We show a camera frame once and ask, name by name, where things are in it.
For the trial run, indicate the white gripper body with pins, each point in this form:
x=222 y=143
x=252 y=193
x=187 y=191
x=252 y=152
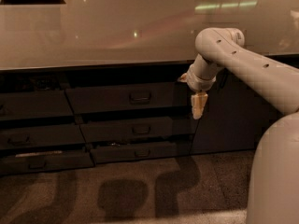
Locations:
x=201 y=80

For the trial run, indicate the grey drawer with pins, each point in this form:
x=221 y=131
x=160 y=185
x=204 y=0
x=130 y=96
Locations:
x=58 y=160
x=128 y=129
x=33 y=105
x=43 y=136
x=142 y=151
x=127 y=97

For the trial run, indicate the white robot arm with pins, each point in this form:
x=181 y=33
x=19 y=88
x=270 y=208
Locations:
x=274 y=179

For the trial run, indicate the grey cabinet door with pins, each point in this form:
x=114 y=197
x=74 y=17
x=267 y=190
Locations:
x=227 y=125

